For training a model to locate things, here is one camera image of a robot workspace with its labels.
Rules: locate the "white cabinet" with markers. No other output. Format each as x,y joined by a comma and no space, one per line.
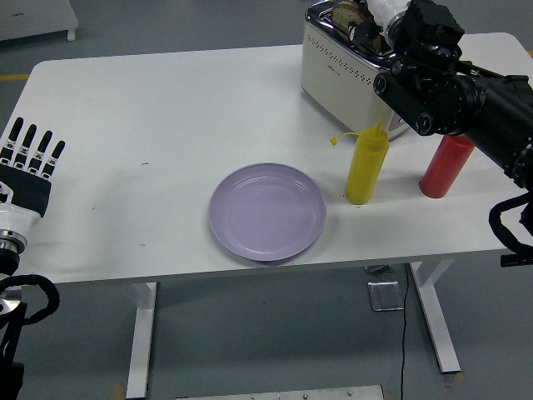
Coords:
37,16

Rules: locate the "bread slice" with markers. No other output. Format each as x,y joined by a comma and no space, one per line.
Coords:
343,14

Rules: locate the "grey bracket under table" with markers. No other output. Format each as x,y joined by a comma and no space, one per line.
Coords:
378,269

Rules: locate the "purple plate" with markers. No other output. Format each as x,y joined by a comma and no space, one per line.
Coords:
266,212

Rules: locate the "yellow squeeze bottle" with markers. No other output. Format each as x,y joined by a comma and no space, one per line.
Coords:
366,171

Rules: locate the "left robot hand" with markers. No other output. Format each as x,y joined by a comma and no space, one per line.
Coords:
27,196

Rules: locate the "white table leg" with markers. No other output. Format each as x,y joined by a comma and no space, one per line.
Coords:
437,316
141,341

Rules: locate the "cream and chrome toaster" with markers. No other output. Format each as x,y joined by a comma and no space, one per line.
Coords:
337,87

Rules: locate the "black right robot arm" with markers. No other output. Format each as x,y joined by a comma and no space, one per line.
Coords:
449,100

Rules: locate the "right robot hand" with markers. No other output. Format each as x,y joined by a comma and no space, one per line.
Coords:
385,8

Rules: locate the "silver floor socket box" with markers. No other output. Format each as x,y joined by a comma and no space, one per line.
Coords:
386,296

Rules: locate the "black table control panel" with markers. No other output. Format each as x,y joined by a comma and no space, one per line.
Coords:
516,261

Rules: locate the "red squeeze bottle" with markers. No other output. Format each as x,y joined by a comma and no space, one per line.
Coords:
445,171

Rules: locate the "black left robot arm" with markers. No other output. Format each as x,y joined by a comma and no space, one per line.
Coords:
50,298

